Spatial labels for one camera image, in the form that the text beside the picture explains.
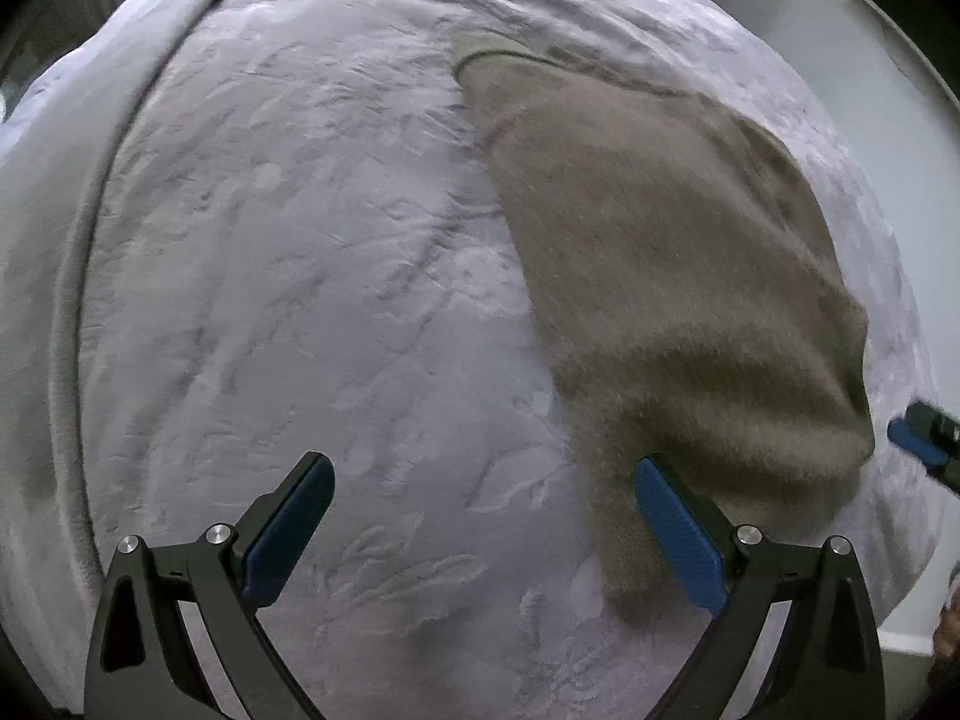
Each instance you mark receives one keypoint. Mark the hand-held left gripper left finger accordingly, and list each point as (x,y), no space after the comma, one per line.
(292,517)

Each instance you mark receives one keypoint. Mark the taupe knit sweater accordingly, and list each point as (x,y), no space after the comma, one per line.
(675,277)

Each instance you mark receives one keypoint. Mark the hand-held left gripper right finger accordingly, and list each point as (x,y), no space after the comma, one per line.
(675,525)

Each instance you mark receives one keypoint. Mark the grey embossed blanket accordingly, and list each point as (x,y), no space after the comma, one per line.
(300,240)

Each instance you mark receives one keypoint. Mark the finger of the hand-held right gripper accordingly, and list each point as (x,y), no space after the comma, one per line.
(919,441)

